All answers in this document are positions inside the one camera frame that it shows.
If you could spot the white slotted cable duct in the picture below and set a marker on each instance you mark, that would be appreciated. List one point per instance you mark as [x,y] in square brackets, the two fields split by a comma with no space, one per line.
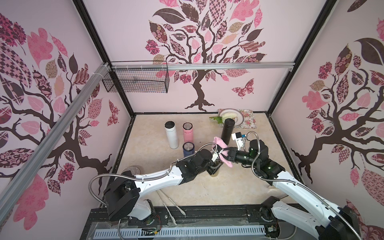
[179,232]

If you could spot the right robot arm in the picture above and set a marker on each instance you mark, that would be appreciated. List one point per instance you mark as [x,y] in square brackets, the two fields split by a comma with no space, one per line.
[317,216]

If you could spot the black wire basket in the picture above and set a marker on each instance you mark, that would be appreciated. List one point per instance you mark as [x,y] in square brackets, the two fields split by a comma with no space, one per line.
[138,77]

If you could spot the blue thermos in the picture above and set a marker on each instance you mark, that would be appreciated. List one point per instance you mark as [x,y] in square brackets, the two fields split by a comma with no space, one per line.
[188,149]

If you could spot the floral rectangular tray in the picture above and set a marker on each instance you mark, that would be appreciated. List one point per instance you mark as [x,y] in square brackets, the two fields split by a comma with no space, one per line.
[249,121]

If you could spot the metal tongs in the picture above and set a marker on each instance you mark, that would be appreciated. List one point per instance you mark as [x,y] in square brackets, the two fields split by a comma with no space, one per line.
[163,200]

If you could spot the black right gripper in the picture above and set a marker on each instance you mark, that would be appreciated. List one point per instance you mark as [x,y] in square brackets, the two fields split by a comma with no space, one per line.
[229,154]

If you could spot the white thermos black lid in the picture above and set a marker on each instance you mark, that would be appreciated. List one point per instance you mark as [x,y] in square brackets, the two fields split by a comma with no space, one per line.
[171,133]

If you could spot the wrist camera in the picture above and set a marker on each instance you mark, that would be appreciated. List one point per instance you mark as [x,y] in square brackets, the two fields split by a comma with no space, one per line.
[239,139]
[216,159]

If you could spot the gold thermos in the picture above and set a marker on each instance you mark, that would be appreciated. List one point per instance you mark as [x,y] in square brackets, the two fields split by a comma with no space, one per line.
[215,170]

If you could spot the round glass coaster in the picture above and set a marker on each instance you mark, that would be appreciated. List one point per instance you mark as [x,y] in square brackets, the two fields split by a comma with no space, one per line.
[134,170]

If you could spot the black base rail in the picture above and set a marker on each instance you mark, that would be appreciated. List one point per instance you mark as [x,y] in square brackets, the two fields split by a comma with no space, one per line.
[198,216]

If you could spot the toy napa cabbage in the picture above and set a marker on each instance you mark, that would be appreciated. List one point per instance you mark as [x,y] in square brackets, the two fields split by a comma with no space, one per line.
[230,115]

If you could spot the horizontal aluminium back bar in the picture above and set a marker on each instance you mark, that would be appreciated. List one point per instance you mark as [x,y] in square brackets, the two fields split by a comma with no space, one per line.
[220,66]

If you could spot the pink towel cloth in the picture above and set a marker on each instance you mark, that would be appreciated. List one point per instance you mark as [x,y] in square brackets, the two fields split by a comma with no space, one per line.
[223,151]

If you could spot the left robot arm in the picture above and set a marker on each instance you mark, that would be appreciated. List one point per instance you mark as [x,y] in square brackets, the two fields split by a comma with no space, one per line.
[125,196]

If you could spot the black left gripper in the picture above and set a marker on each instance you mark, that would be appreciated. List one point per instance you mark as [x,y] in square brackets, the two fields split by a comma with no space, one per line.
[212,164]

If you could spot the pink thermos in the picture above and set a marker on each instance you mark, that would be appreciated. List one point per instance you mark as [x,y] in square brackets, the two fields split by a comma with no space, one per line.
[188,132]

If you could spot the white round plate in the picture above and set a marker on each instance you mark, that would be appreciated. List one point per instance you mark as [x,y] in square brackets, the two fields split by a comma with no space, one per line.
[240,116]

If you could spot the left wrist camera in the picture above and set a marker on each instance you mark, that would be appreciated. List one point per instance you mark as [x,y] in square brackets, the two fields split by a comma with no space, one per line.
[216,159]

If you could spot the diagonal aluminium left bar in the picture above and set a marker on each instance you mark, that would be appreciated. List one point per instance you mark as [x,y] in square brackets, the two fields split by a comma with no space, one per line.
[25,175]

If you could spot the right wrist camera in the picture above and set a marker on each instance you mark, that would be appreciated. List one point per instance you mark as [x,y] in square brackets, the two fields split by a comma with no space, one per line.
[239,139]

